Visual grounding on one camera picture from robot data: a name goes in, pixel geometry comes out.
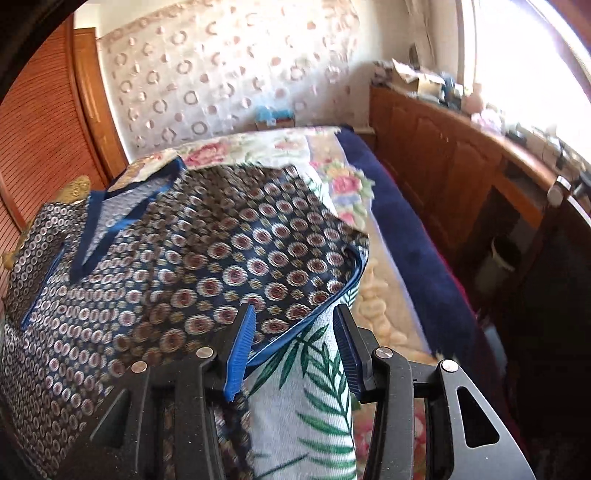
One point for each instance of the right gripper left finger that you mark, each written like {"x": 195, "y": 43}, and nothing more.
{"x": 242, "y": 334}

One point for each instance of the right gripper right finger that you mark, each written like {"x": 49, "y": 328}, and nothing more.
{"x": 354, "y": 352}

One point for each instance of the navy patterned silk shirt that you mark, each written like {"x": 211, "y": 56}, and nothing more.
{"x": 153, "y": 272}

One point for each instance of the palm leaf bed sheet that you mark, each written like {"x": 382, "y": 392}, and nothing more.
{"x": 300, "y": 411}

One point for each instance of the long wooden sideboard cabinet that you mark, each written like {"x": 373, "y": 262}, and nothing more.
{"x": 468, "y": 186}

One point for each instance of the small box with blue cloth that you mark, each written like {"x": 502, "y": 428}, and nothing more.
{"x": 268, "y": 118}

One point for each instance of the pink vase bottle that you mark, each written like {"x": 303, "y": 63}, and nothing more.
{"x": 473, "y": 103}

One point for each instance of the open cardboard box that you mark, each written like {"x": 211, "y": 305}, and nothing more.
{"x": 416, "y": 81}

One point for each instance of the circle patterned sheer curtain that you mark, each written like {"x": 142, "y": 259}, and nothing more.
{"x": 199, "y": 69}

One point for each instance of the wooden slatted wardrobe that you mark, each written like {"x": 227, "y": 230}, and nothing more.
{"x": 56, "y": 126}

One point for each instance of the side window drape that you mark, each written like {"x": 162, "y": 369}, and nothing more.
{"x": 421, "y": 15}

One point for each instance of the window with wooden frame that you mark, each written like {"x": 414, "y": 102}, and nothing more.
{"x": 530, "y": 67}

